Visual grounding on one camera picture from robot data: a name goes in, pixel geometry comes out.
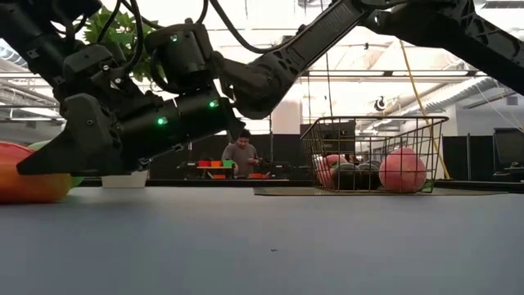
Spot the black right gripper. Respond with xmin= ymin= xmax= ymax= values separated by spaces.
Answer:
xmin=16 ymin=93 xmax=185 ymax=178

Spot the red orange mango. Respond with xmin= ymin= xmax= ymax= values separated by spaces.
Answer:
xmin=0 ymin=141 xmax=75 ymax=205

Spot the pale pink yellow peach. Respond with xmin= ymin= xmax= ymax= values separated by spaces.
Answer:
xmin=314 ymin=153 xmax=349 ymax=189

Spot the dark purple plum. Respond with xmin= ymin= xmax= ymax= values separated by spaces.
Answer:
xmin=330 ymin=162 xmax=362 ymax=191
xmin=358 ymin=161 xmax=382 ymax=191

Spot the small hot pink peach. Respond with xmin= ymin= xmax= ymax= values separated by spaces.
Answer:
xmin=377 ymin=147 xmax=436 ymax=194

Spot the white plant pot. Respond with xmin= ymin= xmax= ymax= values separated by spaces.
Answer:
xmin=101 ymin=170 xmax=149 ymax=189

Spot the background work table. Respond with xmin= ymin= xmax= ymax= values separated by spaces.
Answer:
xmin=176 ymin=166 xmax=241 ymax=180

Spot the green leafy plant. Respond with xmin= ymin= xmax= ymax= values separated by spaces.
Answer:
xmin=84 ymin=6 xmax=165 ymax=83

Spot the person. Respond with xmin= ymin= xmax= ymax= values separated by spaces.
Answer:
xmin=220 ymin=128 xmax=262 ymax=178

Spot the grey beige placemat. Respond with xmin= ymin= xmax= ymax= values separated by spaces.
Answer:
xmin=252 ymin=186 xmax=511 ymax=197

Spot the black monitor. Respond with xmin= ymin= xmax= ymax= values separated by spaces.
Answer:
xmin=493 ymin=127 xmax=524 ymax=181

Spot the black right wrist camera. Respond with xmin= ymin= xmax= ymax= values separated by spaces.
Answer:
xmin=63 ymin=43 xmax=144 ymax=108

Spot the black table frame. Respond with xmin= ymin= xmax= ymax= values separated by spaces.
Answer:
xmin=79 ymin=179 xmax=524 ymax=188

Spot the black camera cable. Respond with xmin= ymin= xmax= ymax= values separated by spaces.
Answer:
xmin=96 ymin=0 xmax=143 ymax=73

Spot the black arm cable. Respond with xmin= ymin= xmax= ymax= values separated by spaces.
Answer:
xmin=208 ymin=0 xmax=287 ymax=55

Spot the gold wire basket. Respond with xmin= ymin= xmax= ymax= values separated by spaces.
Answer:
xmin=300 ymin=116 xmax=450 ymax=195

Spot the yellow hanging cable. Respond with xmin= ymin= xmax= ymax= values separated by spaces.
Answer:
xmin=399 ymin=40 xmax=451 ymax=180

